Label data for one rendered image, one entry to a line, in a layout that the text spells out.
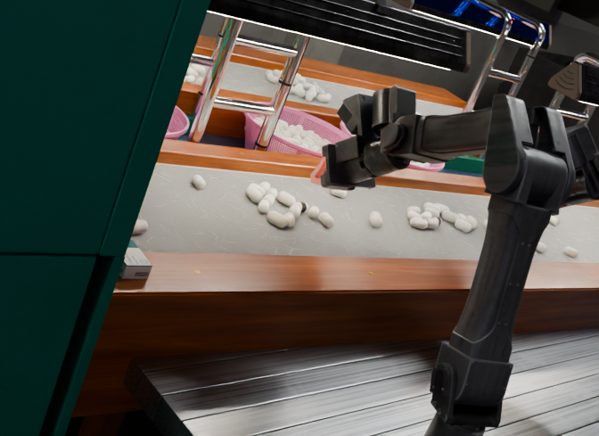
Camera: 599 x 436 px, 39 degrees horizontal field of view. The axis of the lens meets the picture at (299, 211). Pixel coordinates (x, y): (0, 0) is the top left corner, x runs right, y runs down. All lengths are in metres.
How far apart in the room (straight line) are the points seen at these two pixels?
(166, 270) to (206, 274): 0.06
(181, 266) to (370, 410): 0.32
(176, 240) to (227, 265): 0.11
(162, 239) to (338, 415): 0.35
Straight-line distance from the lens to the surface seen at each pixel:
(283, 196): 1.49
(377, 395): 1.22
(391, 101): 1.33
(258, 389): 1.12
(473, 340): 1.06
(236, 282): 1.13
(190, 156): 1.49
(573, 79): 1.90
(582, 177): 1.48
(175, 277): 1.08
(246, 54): 2.34
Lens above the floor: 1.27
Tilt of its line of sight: 21 degrees down
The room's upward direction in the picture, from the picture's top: 22 degrees clockwise
